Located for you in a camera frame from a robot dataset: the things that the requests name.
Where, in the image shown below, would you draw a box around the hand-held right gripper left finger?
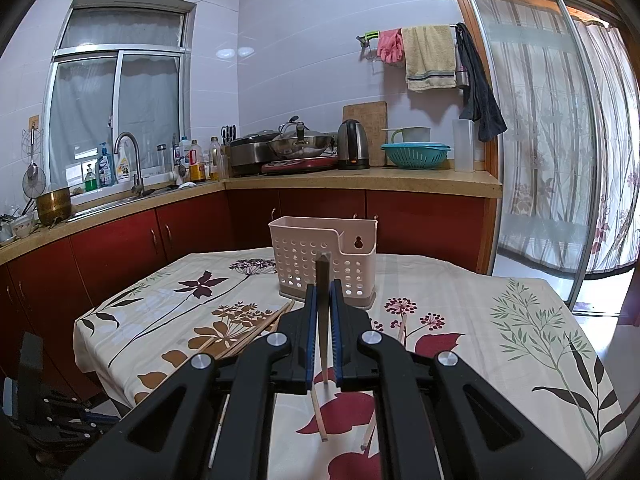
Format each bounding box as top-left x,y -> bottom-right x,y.
62,284 -> 319,480

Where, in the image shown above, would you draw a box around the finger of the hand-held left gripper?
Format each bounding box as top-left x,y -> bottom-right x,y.
29,422 -> 104,449
42,394 -> 121,424

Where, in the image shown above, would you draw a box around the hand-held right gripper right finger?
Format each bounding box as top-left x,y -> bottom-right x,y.
330,279 -> 587,480

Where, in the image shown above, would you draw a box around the pink perforated utensil holder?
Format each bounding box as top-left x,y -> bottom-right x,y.
268,216 -> 379,311

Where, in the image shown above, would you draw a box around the white bowl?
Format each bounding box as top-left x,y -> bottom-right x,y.
12,214 -> 37,239

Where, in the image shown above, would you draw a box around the red kitchen cabinet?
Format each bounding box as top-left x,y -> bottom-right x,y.
0,167 -> 504,411

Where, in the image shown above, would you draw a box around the floral tablecloth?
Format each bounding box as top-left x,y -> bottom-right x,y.
72,250 -> 628,480

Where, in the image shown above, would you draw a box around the red induction cooker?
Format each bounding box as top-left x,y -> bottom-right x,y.
261,155 -> 339,175

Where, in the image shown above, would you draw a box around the brass pot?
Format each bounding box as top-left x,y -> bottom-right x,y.
35,187 -> 74,226

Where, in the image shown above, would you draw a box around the steel sink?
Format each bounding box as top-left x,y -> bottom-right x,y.
67,187 -> 181,222

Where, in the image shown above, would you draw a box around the black electric kettle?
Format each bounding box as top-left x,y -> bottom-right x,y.
336,119 -> 371,170

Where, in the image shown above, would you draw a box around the hanging mesh skimmer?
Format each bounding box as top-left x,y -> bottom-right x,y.
22,125 -> 47,197

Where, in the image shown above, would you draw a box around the amber oil bottle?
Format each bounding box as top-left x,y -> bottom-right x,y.
209,136 -> 224,181

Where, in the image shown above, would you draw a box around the glass wok lid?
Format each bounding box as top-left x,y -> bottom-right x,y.
277,115 -> 327,142

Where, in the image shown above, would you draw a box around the teal colander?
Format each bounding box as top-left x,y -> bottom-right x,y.
380,141 -> 452,170

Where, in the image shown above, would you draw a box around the yellow oil bottle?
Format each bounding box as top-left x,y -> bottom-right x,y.
189,140 -> 206,183

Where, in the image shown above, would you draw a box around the wooden cutting board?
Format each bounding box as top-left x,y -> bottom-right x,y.
342,101 -> 389,168

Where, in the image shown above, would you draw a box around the blue detergent bottle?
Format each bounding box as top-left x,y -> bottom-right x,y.
97,142 -> 115,187

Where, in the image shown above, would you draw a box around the translucent plastic container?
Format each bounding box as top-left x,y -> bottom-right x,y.
452,118 -> 476,174

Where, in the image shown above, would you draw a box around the steel faucet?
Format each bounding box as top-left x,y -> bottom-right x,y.
114,132 -> 147,197

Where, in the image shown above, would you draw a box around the dark hanging cloth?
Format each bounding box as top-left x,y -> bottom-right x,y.
454,22 -> 509,144

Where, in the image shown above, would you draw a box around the kitchen window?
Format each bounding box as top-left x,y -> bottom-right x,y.
42,0 -> 197,187

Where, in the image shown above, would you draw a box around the metal towel rack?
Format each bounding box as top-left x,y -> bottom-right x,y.
355,23 -> 467,64

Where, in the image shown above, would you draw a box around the sheer floral curtain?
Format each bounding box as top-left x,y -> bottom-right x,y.
474,0 -> 640,277

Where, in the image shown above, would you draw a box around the pink rubber gloves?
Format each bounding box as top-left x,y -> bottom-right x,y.
376,28 -> 406,65

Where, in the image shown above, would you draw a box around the beige towel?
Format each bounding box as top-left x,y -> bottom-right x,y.
401,24 -> 459,93

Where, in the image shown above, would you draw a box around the sliding glass door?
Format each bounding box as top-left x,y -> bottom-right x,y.
442,0 -> 640,317

